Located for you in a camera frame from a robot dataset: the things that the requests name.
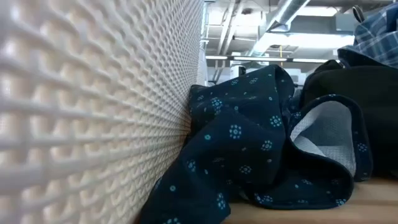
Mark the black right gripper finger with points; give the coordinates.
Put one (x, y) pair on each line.
(360, 14)

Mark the blue plaid shirt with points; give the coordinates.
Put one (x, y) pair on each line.
(376, 37)

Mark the black garment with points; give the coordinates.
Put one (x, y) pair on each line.
(373, 93)

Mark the navy floral print garment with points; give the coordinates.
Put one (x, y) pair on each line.
(242, 149)

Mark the grey ceiling pipe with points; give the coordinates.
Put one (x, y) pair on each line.
(234, 25)
(225, 28)

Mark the white pillar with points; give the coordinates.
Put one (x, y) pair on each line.
(235, 72)

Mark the white woven plastic basket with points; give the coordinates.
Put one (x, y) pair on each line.
(93, 109)

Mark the grey rectangular air duct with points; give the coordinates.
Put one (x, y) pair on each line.
(314, 25)

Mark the silver round ventilation duct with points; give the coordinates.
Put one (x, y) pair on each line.
(286, 12)

